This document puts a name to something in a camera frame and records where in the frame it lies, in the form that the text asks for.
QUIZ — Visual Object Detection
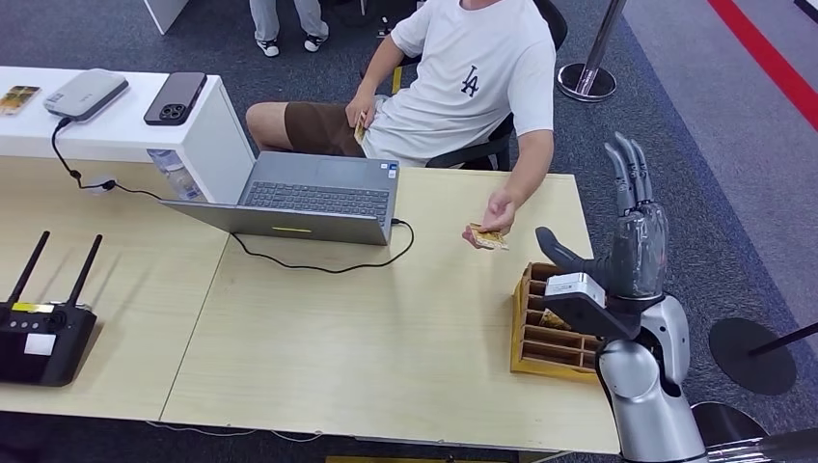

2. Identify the person's right hand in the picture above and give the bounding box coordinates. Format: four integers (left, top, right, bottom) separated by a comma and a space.
344, 86, 378, 129

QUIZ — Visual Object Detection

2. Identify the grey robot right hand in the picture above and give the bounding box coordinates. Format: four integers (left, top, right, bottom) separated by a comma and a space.
535, 130, 670, 303

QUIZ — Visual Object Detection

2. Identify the person's left hand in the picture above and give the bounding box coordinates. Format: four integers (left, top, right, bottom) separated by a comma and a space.
461, 188, 519, 251

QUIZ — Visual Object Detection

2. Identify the wooden card holder box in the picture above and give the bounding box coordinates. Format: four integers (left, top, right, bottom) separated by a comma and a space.
509, 261, 607, 385

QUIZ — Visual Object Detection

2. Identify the seated person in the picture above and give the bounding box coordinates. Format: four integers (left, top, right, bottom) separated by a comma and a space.
245, 0, 558, 252

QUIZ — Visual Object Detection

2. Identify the standing person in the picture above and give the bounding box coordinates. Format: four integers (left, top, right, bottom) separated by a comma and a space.
249, 0, 330, 59

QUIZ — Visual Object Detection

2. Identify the grey card reader device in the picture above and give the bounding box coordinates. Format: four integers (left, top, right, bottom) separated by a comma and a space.
42, 68, 130, 123

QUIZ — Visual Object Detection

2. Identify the black office chair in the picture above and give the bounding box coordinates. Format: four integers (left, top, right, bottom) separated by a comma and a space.
395, 0, 569, 173

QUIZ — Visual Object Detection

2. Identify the grey laptop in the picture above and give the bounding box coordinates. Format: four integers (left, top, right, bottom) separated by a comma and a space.
159, 150, 402, 247

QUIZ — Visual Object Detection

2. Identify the black stanchion base with pole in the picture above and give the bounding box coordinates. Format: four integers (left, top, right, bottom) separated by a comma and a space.
691, 400, 818, 463
707, 317, 818, 397

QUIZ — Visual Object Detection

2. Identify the black smartphone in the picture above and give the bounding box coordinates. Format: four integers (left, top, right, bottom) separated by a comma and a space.
143, 71, 208, 126

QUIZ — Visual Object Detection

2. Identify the clear water bottle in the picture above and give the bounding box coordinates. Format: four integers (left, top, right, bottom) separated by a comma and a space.
147, 148, 205, 204

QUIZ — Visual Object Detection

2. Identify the white cabinet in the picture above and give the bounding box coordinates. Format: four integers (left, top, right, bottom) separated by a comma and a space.
143, 0, 192, 36

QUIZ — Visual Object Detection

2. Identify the white desk riser shelf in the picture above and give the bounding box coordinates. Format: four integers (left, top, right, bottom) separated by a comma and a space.
0, 66, 256, 204

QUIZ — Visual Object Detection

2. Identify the black router with antennas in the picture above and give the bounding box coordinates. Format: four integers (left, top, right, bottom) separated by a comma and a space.
0, 231, 104, 388

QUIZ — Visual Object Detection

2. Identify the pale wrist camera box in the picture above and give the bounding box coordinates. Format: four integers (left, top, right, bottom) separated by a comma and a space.
544, 272, 607, 310

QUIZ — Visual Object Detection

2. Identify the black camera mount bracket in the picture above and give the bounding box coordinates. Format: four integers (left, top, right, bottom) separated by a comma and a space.
543, 293, 643, 341

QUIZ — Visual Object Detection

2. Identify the black laptop cable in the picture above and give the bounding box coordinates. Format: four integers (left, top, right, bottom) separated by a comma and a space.
230, 218, 417, 275

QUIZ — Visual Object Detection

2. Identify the black device cable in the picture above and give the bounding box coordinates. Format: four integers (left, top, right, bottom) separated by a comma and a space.
50, 117, 164, 201

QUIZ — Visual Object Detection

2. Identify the thin white cable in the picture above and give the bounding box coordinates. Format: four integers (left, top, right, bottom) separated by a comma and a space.
145, 420, 325, 444

